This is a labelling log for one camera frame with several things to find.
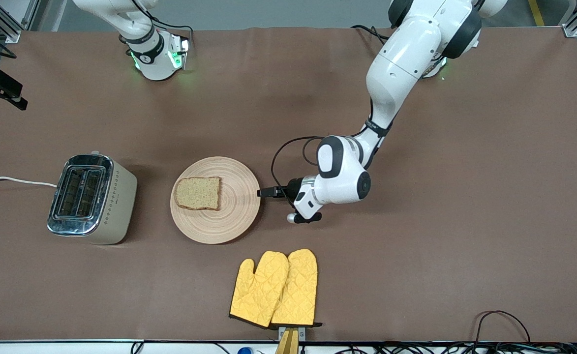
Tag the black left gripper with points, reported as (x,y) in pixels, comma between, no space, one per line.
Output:
(293,189)

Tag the round wooden plate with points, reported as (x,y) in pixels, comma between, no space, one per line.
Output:
(229,221)

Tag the brown toast slice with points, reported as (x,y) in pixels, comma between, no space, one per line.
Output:
(197,193)

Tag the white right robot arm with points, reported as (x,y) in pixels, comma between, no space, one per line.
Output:
(153,64)

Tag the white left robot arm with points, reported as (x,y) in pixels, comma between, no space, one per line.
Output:
(401,64)

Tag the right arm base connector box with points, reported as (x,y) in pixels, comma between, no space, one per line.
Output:
(182,49)

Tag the yellow quilted oven mitt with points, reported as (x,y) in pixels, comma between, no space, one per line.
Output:
(298,290)
(258,295)

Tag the brown table cover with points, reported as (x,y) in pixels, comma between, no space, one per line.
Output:
(318,88)

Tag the wooden stick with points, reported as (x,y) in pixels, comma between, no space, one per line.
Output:
(288,344)

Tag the beige chrome toaster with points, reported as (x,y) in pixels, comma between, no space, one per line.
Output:
(116,206)

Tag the blue cap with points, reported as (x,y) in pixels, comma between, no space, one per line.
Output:
(245,351)

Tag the small metal bracket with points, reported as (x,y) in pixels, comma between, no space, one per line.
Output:
(302,333)

